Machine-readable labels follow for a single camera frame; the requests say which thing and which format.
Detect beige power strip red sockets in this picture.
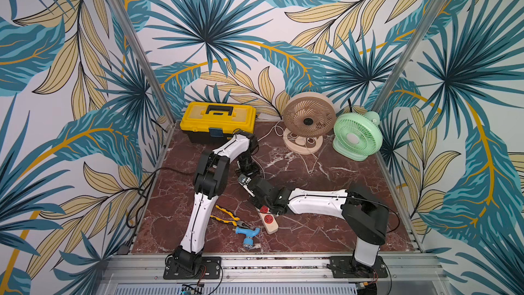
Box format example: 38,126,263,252
238,175,280,235

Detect white fan cable with plug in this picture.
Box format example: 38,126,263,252
261,120,324,177

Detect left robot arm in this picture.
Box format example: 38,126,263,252
173,131,259,274

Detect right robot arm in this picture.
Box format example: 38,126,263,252
238,174,389,268

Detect beige round desk fan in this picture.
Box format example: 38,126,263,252
282,92,337,155

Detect green desk fan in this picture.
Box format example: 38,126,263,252
332,111,383,162

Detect yellow black pliers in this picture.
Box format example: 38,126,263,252
210,205,251,229

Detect blue plastic faucet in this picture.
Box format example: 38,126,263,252
235,227,261,249

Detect yellow black toolbox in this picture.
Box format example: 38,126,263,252
180,102,257,145

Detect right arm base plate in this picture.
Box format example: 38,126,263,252
327,256,388,280

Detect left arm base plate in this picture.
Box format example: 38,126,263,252
162,255,222,280

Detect black power strip cable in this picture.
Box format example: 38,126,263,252
126,165,201,230

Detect left aluminium frame post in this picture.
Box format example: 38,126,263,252
107,0,176,127

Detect aluminium frame post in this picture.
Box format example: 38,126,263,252
372,0,447,112
107,0,176,127

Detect aluminium front rail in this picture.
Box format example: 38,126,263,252
96,252,453,294

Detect right aluminium frame post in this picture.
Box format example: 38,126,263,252
372,0,447,112

